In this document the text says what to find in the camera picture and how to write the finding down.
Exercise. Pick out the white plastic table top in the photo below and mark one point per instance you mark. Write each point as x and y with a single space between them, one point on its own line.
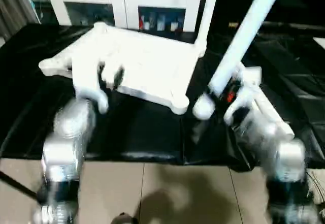
137 61

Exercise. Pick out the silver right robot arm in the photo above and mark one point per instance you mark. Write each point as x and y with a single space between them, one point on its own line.
279 153

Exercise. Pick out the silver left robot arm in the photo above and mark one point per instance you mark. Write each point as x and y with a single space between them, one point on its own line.
66 142

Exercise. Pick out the small red bottle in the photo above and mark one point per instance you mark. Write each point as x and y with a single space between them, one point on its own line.
141 24

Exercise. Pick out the black work mat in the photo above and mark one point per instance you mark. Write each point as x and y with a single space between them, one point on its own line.
30 117

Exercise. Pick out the black horizontal bar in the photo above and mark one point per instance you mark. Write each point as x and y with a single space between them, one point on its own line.
304 26

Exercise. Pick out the white flat board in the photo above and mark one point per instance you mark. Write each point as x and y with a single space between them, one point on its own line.
321 42

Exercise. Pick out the dark cabinet with yellow label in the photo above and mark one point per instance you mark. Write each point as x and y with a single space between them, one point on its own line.
294 0

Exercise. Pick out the grey curtain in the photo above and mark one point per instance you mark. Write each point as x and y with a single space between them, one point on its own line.
10 5

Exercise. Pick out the grey round robot part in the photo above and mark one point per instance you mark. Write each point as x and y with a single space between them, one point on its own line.
124 219

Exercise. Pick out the black slanted floor rod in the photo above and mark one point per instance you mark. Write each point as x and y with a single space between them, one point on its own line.
18 186

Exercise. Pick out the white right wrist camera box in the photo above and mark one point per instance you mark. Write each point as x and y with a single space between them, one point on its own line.
249 79

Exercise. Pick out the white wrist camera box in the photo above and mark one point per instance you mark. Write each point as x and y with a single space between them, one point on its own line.
91 84
249 79

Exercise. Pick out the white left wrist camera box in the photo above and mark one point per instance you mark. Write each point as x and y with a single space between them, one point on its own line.
91 84

